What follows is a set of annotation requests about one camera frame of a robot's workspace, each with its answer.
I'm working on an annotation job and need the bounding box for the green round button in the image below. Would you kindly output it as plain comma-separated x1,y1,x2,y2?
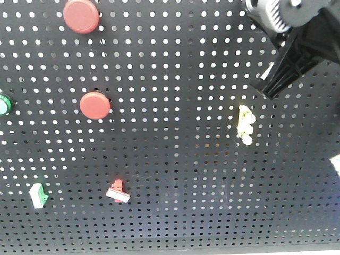
0,94,12,116

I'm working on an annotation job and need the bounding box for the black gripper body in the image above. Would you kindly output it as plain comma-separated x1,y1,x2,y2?
244,1,339,64

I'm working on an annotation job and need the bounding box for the red white toggle switch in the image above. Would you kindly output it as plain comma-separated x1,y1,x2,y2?
106,179,130,203

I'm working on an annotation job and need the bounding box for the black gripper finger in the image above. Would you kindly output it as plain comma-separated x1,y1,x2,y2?
250,28,324,99

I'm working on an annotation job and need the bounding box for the red round button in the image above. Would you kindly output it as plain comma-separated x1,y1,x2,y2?
80,91,111,120
63,0,100,34

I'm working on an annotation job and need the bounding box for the lower red round button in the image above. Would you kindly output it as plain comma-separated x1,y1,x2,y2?
80,91,111,120

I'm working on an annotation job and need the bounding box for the black perforated pegboard panel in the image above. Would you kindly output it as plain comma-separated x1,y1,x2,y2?
1,1,339,254

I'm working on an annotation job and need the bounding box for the yellow lever switch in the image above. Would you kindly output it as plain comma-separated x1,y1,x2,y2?
236,105,256,146

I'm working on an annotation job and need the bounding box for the upper red round button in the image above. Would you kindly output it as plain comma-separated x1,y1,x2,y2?
63,0,100,34

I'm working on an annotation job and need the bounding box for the green white toggle switch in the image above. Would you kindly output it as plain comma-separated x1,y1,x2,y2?
29,183,48,209

